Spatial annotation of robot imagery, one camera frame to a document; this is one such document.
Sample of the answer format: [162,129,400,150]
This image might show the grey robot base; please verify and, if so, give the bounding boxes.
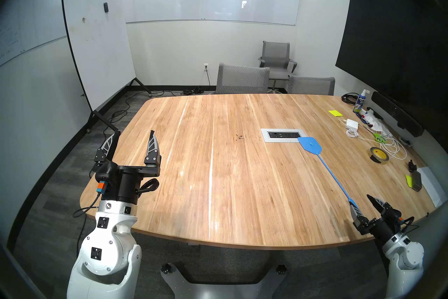
[160,263,287,299]

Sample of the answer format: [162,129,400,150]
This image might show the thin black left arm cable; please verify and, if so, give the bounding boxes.
[72,191,104,218]

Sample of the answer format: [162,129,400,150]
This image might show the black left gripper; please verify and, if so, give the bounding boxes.
[94,130,162,204]

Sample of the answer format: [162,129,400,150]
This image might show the white charging cable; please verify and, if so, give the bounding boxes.
[338,118,408,161]

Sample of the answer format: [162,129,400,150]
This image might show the rolling whiteboard on black stand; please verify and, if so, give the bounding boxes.
[61,0,153,133]

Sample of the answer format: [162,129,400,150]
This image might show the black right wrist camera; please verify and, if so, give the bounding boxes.
[391,210,415,229]

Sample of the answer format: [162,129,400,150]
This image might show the black and yellow tape roll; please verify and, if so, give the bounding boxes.
[368,147,390,164]

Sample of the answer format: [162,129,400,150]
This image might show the glass wall board with writing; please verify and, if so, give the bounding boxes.
[0,0,106,67]

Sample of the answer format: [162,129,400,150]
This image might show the blue plastic fly swatter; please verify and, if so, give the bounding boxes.
[297,136,359,208]

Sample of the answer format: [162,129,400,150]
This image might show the silver table power outlet box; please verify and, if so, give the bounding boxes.
[261,128,308,143]

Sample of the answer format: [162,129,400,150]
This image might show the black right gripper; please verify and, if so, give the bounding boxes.
[350,194,395,243]

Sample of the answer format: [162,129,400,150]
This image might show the large black wall screen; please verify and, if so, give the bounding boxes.
[335,0,448,143]

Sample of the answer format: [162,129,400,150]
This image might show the black braided cable loop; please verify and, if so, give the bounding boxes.
[138,178,160,194]

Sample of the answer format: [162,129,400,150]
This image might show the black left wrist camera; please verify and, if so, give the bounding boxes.
[95,161,119,194]

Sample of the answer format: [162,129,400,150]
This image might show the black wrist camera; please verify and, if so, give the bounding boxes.
[391,210,415,229]
[95,161,119,194]

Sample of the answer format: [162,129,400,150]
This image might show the whiteboard cleaner spray bottle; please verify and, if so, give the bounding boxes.
[353,89,370,114]

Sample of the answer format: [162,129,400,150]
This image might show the grey office chair with armrests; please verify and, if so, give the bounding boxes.
[258,41,298,93]

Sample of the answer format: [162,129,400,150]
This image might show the long black floor cable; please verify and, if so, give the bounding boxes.
[103,90,182,134]

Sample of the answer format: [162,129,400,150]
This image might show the green handled scissors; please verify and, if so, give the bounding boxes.
[364,126,388,144]

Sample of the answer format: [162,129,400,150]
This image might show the pile of black cables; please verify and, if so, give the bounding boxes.
[180,86,215,96]

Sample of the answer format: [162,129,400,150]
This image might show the black video sound bar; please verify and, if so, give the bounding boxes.
[371,91,425,138]

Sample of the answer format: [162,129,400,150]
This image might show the grey mesh chair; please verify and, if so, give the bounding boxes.
[288,75,336,96]
[216,63,271,95]

